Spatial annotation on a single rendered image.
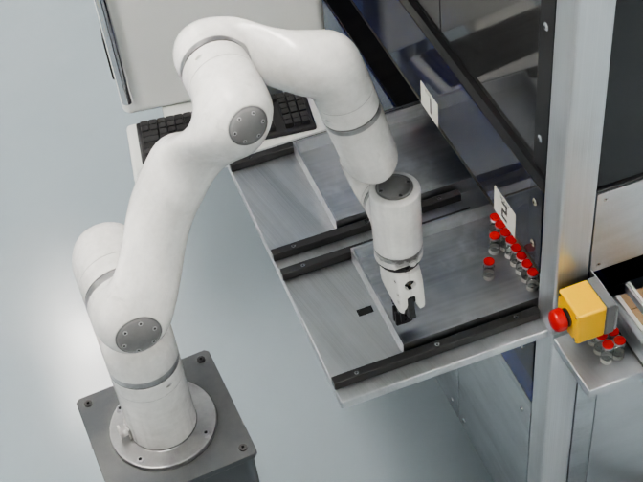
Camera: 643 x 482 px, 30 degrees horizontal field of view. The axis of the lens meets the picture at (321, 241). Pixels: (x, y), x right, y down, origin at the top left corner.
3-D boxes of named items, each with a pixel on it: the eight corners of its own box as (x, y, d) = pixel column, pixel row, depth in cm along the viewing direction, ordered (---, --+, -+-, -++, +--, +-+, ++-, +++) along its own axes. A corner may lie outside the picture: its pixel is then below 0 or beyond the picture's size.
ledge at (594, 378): (621, 319, 219) (622, 314, 217) (659, 371, 210) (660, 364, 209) (552, 344, 216) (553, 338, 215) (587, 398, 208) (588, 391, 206)
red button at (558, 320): (565, 315, 206) (565, 299, 203) (576, 331, 204) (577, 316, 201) (544, 321, 206) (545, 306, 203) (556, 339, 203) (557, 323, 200)
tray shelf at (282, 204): (432, 102, 266) (431, 96, 265) (586, 322, 219) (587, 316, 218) (226, 165, 258) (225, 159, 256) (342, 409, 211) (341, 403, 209)
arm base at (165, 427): (128, 488, 203) (104, 424, 190) (98, 406, 216) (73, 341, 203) (232, 445, 208) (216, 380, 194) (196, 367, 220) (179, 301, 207)
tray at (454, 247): (510, 208, 239) (511, 195, 236) (574, 296, 221) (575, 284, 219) (351, 260, 233) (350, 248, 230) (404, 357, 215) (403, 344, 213)
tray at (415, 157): (440, 108, 262) (440, 96, 259) (493, 183, 244) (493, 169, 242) (294, 154, 256) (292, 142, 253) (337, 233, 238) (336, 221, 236)
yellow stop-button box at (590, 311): (592, 302, 210) (596, 274, 204) (613, 332, 205) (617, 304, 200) (554, 317, 208) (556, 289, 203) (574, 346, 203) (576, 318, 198)
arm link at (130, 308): (133, 298, 195) (161, 370, 184) (63, 292, 189) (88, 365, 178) (261, 42, 171) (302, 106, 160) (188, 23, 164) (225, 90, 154)
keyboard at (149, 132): (304, 92, 282) (303, 84, 280) (317, 129, 272) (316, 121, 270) (136, 126, 278) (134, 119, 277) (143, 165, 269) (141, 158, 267)
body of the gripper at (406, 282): (431, 264, 202) (432, 307, 210) (407, 225, 209) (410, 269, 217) (389, 277, 201) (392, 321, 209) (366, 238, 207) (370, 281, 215)
